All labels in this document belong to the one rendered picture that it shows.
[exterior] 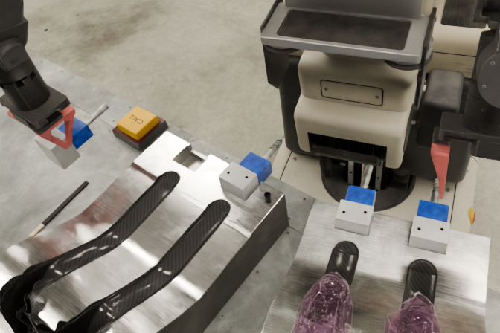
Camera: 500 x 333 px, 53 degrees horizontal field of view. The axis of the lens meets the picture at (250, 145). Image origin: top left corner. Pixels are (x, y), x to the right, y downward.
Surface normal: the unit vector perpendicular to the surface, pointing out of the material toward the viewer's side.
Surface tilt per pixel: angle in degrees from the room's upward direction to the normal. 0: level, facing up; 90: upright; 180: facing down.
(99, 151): 0
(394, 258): 0
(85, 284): 26
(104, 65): 1
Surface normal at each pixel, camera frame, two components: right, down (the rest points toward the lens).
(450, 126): 0.03, -0.91
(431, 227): -0.13, -0.66
